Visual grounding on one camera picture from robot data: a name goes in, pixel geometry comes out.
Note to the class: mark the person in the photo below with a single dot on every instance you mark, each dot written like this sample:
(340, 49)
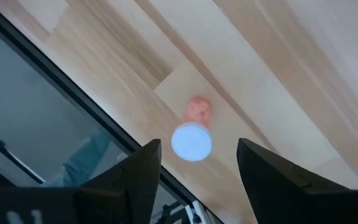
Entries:
(82, 161)

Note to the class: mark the pink medicine bottle white cap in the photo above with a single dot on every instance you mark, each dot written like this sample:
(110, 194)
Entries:
(191, 141)

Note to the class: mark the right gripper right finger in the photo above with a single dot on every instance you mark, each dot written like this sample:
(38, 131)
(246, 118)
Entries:
(275, 193)

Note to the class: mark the black aluminium rig frame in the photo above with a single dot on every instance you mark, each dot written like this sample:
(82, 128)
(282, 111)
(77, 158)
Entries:
(73, 89)

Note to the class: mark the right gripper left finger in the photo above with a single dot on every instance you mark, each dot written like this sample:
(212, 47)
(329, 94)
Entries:
(138, 186)

